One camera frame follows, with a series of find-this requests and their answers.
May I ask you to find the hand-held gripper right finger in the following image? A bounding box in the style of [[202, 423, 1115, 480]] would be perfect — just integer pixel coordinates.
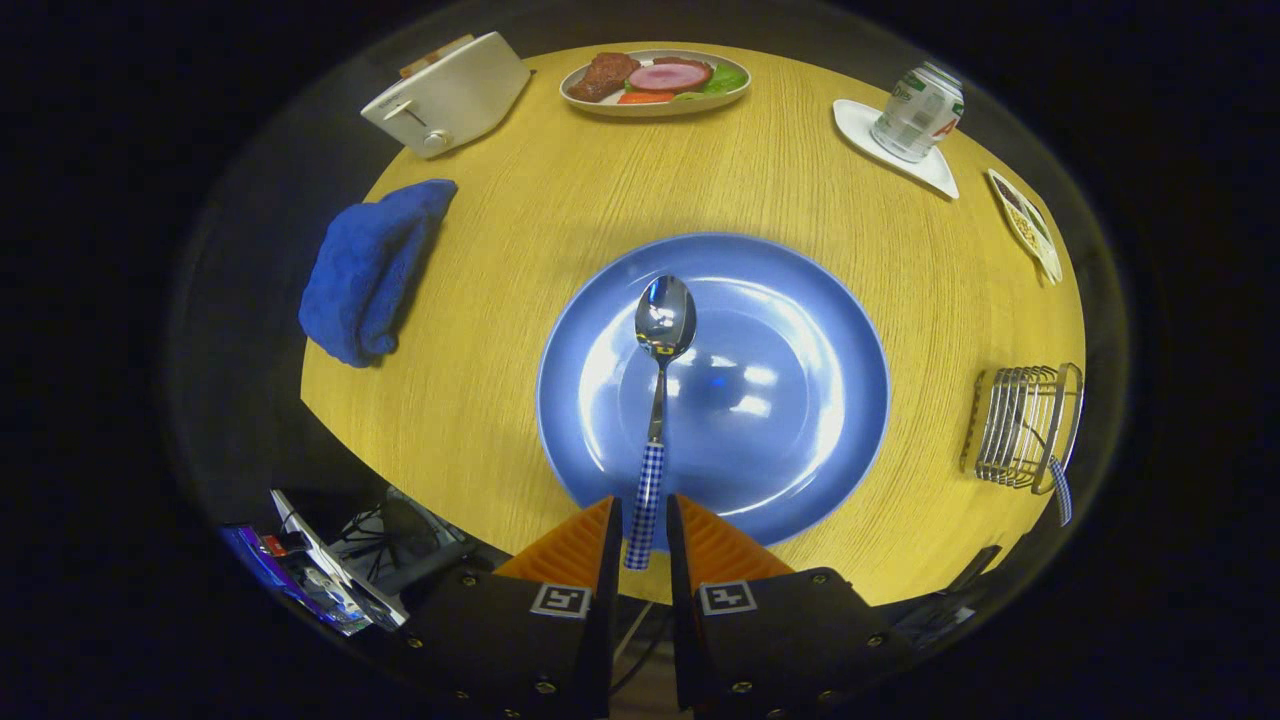
[[665, 493, 916, 720]]

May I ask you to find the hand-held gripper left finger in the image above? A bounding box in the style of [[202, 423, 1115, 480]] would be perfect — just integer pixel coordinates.
[[405, 497, 623, 720]]

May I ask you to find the checked-handle metal spoon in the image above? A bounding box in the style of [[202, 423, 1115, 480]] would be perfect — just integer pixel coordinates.
[[623, 275, 699, 571]]

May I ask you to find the checked-handle metal fork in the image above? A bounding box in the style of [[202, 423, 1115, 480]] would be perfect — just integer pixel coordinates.
[[1046, 455, 1074, 528]]

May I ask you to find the blue round plate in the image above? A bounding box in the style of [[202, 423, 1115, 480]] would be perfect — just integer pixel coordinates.
[[536, 233, 891, 549]]

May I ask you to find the black flat object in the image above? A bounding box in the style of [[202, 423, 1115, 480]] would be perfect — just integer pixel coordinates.
[[890, 545, 1003, 646]]

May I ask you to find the open laptop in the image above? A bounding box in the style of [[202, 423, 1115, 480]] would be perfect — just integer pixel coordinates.
[[220, 490, 411, 638]]

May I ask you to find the blue folded cloth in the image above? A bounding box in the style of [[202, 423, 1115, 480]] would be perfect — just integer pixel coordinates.
[[298, 179, 458, 369]]

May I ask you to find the white food plate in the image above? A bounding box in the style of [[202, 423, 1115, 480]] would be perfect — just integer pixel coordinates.
[[559, 50, 752, 118]]

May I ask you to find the white coaster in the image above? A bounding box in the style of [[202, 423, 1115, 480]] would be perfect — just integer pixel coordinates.
[[832, 98, 960, 200]]

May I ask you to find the pink ham slice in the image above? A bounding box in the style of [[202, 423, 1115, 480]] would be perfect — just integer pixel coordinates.
[[628, 60, 713, 94]]

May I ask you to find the brown steak piece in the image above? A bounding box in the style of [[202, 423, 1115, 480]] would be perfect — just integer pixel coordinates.
[[568, 52, 642, 103]]

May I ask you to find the white divided seasoning tray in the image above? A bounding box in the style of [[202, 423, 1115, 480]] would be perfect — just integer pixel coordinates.
[[986, 168, 1064, 286]]

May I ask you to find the white toaster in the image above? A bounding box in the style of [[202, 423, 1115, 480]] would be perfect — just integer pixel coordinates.
[[360, 32, 532, 159]]

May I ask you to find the toast slice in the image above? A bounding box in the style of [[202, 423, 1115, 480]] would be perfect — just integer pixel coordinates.
[[398, 35, 476, 79]]

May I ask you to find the tangle of black cables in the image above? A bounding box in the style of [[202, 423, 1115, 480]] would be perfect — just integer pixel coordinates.
[[340, 490, 471, 591]]

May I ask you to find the metal wire cutlery rack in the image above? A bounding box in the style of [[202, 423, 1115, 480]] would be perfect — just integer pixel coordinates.
[[960, 363, 1085, 496]]

